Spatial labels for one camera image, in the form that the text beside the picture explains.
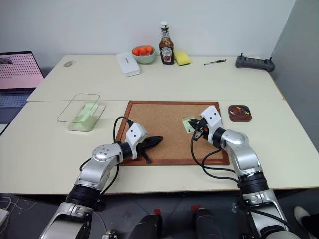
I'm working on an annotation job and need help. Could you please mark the dark rounded shape, red tag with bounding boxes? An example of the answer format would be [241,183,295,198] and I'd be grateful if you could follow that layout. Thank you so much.
[128,209,164,239]
[191,205,220,239]

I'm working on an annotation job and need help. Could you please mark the ketchup bottle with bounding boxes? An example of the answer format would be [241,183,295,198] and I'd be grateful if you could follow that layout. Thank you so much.
[159,21,175,66]

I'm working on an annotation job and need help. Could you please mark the clear plastic box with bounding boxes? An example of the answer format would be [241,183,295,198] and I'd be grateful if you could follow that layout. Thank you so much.
[56,93,107,132]

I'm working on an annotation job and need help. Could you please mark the open laptop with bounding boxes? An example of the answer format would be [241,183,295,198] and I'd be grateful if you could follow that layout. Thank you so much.
[0,51,45,109]

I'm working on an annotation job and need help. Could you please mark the white shoe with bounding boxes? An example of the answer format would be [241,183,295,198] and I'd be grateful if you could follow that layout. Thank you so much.
[293,206,315,233]

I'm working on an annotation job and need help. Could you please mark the green sticky note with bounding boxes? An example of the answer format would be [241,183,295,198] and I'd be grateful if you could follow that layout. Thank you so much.
[182,116,198,134]

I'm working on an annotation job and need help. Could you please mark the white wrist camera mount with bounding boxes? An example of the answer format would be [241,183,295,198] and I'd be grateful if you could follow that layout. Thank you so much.
[125,123,148,160]
[200,105,223,130]

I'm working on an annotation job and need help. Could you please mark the grey remote controller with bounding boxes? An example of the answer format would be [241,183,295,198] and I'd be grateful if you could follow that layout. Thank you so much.
[235,52,276,73]

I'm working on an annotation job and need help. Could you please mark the stack of green notes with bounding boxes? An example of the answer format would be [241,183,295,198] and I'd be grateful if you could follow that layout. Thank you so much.
[69,102,99,131]

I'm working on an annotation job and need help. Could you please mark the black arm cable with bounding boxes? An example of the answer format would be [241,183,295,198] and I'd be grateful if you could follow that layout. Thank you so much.
[190,126,241,184]
[79,116,134,198]

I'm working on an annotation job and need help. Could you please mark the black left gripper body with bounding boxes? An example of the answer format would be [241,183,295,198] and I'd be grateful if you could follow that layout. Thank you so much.
[136,138,153,165]

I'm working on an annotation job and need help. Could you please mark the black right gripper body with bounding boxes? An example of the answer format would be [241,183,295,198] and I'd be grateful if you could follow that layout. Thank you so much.
[196,118,210,140]

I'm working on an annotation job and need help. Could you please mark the white floor cable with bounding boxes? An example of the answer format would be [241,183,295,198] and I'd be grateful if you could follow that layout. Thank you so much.
[0,196,37,213]

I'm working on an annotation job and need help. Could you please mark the black pen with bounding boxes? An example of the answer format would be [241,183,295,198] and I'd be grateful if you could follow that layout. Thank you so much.
[203,59,227,66]

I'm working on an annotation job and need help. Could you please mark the yellow green sponge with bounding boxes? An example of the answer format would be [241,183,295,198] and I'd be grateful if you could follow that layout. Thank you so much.
[174,50,192,67]

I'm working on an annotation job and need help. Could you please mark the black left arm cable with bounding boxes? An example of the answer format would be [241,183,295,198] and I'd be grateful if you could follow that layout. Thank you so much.
[79,116,134,198]

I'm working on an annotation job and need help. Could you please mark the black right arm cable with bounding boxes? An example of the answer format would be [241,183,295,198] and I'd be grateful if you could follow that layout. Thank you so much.
[190,126,241,184]

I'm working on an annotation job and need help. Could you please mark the pale green bowl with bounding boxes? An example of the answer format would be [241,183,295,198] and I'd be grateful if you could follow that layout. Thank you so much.
[131,46,157,65]

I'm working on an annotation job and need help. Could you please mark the brown square tray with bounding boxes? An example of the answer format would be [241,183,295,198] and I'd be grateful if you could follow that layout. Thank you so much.
[227,104,253,123]

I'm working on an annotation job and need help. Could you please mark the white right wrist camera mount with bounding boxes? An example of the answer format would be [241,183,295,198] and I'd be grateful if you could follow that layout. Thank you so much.
[200,105,223,130]

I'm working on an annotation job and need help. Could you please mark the cork board with brown frame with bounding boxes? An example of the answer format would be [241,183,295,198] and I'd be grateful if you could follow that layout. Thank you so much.
[115,100,230,166]

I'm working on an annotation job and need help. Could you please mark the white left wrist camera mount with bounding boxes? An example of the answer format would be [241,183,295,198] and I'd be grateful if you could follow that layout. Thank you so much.
[125,123,148,160]

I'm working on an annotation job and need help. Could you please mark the white rectangular case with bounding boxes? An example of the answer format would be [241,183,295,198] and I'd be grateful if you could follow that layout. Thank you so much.
[116,51,142,78]

